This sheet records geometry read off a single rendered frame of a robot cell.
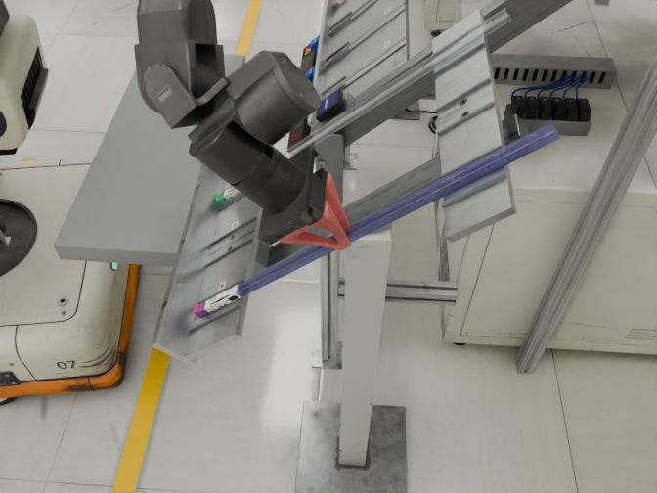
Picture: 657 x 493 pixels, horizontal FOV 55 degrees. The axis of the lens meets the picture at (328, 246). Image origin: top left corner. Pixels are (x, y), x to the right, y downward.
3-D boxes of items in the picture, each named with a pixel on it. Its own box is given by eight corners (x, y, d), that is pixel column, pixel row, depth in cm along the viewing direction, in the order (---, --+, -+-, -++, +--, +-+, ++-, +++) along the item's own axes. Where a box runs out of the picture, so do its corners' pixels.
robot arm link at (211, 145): (183, 125, 63) (177, 159, 58) (230, 81, 60) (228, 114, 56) (235, 165, 66) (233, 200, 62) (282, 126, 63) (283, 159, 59)
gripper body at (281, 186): (323, 154, 68) (275, 111, 64) (316, 225, 62) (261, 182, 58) (281, 180, 72) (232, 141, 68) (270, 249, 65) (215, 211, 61)
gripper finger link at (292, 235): (371, 202, 72) (315, 154, 67) (370, 251, 67) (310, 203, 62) (327, 226, 75) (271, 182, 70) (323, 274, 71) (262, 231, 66)
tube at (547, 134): (200, 318, 84) (195, 314, 84) (202, 309, 85) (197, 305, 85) (559, 139, 57) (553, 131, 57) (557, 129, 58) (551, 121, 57)
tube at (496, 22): (220, 205, 99) (215, 201, 99) (222, 199, 100) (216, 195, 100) (511, 21, 72) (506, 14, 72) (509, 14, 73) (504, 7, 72)
